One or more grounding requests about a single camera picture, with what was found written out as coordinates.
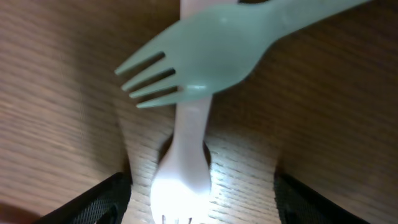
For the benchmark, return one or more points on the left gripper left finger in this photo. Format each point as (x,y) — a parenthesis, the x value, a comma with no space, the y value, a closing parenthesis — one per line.
(106,202)

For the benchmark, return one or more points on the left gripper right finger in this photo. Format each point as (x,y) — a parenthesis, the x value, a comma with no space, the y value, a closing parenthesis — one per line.
(299,204)

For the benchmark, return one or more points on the white plastic fork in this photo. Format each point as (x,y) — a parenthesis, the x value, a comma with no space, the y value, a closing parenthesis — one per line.
(219,46)

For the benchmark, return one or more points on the white plastic fork vertical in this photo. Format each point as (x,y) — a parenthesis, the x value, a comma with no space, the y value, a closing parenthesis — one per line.
(182,183)

